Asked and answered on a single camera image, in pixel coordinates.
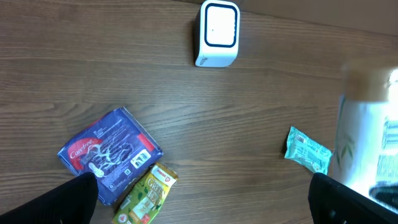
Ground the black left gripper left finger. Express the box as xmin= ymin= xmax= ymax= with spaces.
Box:
xmin=1 ymin=172 xmax=98 ymax=224

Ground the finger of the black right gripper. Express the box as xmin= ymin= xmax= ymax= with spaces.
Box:
xmin=369 ymin=185 xmax=397 ymax=205

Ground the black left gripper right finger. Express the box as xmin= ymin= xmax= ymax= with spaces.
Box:
xmin=308 ymin=172 xmax=397 ymax=224

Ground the teal tissue packet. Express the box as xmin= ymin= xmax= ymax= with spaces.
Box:
xmin=284 ymin=126 xmax=333 ymax=175

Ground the green tea drink carton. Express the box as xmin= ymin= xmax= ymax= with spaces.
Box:
xmin=111 ymin=162 xmax=178 ymax=224

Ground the purple Carefree pad pack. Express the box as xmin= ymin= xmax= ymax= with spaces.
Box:
xmin=57 ymin=107 xmax=164 ymax=205

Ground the white tube gold cap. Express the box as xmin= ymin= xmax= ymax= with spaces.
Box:
xmin=333 ymin=57 xmax=397 ymax=197

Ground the white barcode scanner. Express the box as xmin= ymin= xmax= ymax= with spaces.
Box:
xmin=193 ymin=1 xmax=241 ymax=68

